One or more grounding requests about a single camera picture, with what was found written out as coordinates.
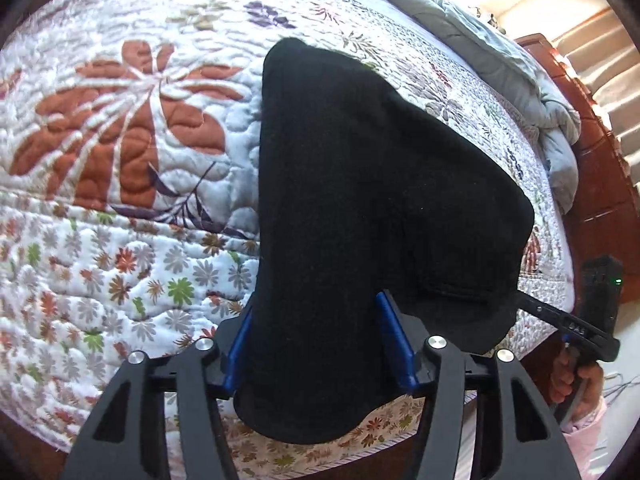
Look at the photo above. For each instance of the person's right forearm pink sleeve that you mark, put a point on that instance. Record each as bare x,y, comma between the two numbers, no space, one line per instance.
585,440

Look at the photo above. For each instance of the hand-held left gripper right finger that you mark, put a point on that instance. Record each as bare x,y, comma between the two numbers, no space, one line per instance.
396,340

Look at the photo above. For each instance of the floral quilted bedspread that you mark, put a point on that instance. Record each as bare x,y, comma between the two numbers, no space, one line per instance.
125,160

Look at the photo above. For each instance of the wooden bed frame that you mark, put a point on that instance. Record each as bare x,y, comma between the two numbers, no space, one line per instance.
595,175

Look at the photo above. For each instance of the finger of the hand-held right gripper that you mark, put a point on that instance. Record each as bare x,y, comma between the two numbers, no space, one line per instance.
537,306

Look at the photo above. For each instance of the person's right hand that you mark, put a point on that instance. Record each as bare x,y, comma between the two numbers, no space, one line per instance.
585,385

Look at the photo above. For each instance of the grey duvet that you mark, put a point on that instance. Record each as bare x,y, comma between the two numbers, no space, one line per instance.
490,55

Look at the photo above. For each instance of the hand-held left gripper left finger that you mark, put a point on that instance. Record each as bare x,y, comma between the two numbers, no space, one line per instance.
239,347

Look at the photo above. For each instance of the black pants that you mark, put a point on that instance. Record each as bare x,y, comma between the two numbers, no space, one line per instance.
375,200

